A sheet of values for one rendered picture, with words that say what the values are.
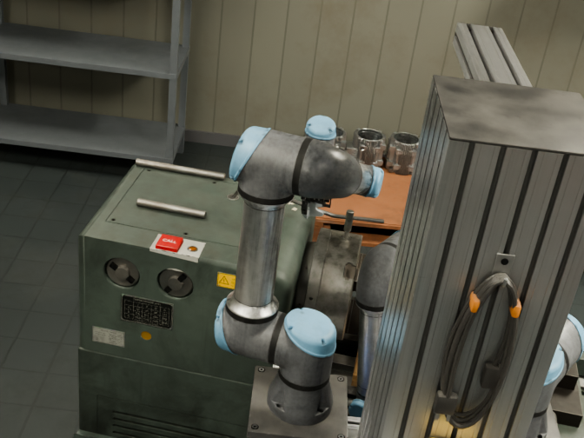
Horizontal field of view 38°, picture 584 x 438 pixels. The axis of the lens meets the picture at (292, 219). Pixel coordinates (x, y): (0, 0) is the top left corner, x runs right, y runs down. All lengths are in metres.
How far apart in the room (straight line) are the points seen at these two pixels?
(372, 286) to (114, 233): 0.73
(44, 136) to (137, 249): 3.06
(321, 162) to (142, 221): 0.89
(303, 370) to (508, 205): 0.74
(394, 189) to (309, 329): 3.34
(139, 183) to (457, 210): 1.46
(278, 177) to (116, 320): 0.96
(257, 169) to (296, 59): 3.83
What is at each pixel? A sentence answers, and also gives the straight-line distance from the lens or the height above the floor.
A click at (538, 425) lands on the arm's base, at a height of 1.22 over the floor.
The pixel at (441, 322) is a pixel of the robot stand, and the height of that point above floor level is 1.71.
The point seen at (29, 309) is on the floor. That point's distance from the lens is 4.19.
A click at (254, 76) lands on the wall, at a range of 5.53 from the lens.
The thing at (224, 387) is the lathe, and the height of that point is 0.83.
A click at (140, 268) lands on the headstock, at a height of 1.18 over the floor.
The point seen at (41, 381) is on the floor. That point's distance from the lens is 3.80.
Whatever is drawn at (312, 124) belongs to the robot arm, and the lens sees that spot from 2.12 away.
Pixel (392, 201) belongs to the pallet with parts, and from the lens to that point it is 5.00.
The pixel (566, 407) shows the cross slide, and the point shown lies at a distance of 2.52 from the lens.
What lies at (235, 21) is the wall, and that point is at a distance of 5.42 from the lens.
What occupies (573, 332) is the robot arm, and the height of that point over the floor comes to 1.38.
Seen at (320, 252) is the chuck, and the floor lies 1.22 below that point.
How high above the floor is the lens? 2.52
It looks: 30 degrees down
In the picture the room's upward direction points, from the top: 8 degrees clockwise
